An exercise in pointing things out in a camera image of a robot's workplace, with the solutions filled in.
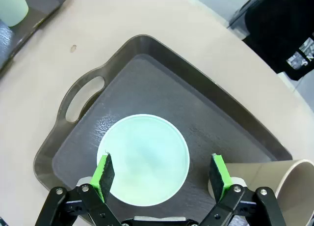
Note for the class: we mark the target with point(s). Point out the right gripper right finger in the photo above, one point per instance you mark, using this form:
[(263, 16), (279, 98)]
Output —
[(219, 179)]

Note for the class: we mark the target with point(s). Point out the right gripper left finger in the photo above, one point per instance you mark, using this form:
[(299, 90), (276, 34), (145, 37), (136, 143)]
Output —
[(103, 177)]

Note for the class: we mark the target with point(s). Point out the mint round plate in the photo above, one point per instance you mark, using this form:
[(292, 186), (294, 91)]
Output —
[(147, 149)]

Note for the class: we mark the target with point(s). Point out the pale green cup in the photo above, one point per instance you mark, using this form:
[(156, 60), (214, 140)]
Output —
[(12, 5)]

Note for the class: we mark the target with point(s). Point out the person's black printed shirt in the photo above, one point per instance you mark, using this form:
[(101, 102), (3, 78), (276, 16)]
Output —
[(269, 27)]

